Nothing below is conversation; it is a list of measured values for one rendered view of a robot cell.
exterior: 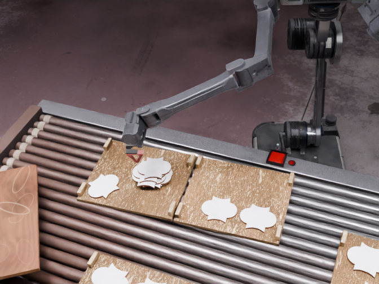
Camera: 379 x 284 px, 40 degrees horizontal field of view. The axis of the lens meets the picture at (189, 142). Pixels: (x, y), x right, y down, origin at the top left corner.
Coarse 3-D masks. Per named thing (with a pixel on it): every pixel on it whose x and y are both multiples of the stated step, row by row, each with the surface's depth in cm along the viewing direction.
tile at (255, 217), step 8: (248, 208) 202; (256, 208) 201; (264, 208) 201; (240, 216) 199; (248, 216) 199; (256, 216) 199; (264, 216) 199; (272, 216) 198; (248, 224) 196; (256, 224) 196; (264, 224) 196; (272, 224) 196
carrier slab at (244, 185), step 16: (208, 160) 222; (192, 176) 216; (208, 176) 216; (224, 176) 215; (240, 176) 215; (256, 176) 214; (272, 176) 214; (288, 176) 213; (192, 192) 210; (208, 192) 210; (224, 192) 209; (240, 192) 209; (256, 192) 208; (272, 192) 208; (288, 192) 207; (192, 208) 204; (240, 208) 203; (272, 208) 202; (192, 224) 199; (208, 224) 199; (224, 224) 198; (240, 224) 198; (256, 240) 193; (272, 240) 192
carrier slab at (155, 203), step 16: (112, 144) 232; (112, 160) 225; (128, 160) 225; (144, 160) 224; (176, 160) 223; (96, 176) 219; (128, 176) 218; (176, 176) 217; (128, 192) 212; (144, 192) 212; (160, 192) 211; (176, 192) 211; (128, 208) 206; (144, 208) 206; (160, 208) 205; (176, 208) 206
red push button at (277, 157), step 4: (272, 152) 224; (276, 152) 224; (272, 156) 223; (276, 156) 223; (280, 156) 222; (284, 156) 222; (268, 160) 221; (272, 160) 221; (276, 160) 221; (280, 160) 221
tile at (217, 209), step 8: (216, 200) 206; (224, 200) 205; (208, 208) 203; (216, 208) 203; (224, 208) 202; (232, 208) 202; (208, 216) 200; (216, 216) 200; (224, 216) 200; (232, 216) 200
